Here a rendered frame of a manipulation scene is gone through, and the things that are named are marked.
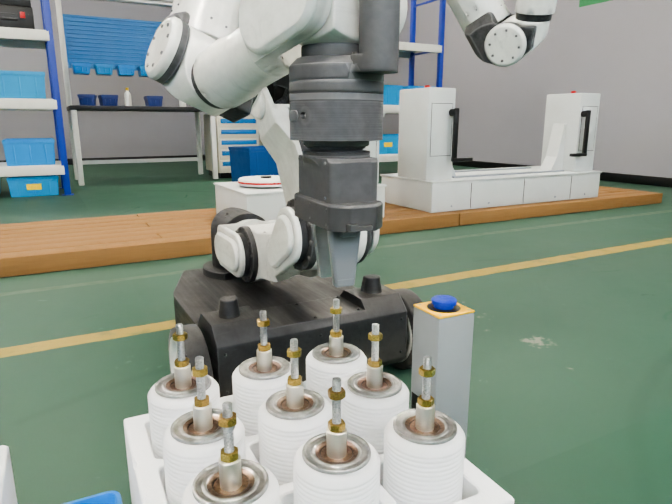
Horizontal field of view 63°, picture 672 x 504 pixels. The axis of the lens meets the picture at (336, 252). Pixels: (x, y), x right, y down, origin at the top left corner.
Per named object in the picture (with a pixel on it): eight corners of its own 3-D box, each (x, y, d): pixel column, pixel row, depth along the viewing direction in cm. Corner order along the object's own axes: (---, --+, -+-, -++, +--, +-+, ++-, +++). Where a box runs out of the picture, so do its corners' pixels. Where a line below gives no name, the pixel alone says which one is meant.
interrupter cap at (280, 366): (295, 377, 78) (295, 373, 78) (243, 385, 76) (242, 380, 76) (284, 356, 85) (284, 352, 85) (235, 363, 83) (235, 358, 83)
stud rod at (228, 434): (223, 473, 54) (219, 404, 52) (228, 467, 55) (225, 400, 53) (232, 475, 54) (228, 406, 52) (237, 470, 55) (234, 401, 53)
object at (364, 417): (338, 521, 75) (338, 402, 71) (340, 477, 84) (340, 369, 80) (408, 523, 75) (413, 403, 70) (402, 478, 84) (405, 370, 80)
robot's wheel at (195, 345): (171, 398, 123) (164, 314, 118) (193, 393, 125) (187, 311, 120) (193, 443, 105) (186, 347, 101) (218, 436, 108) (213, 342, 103)
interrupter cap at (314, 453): (384, 462, 59) (385, 456, 58) (324, 486, 55) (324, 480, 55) (346, 429, 65) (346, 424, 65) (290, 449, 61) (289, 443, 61)
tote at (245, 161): (229, 184, 547) (228, 146, 538) (266, 181, 569) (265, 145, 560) (250, 189, 506) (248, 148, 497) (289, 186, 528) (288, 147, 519)
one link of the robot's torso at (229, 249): (214, 267, 150) (212, 220, 147) (282, 259, 159) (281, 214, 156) (238, 287, 133) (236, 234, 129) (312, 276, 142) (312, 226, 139)
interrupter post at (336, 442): (351, 457, 59) (351, 430, 59) (333, 464, 58) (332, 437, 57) (339, 446, 61) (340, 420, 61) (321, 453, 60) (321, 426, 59)
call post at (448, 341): (406, 472, 97) (412, 305, 89) (439, 461, 100) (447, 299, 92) (430, 496, 90) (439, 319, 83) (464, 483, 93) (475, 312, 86)
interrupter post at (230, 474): (215, 493, 54) (213, 464, 53) (223, 478, 56) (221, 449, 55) (239, 495, 53) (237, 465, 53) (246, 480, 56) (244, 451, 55)
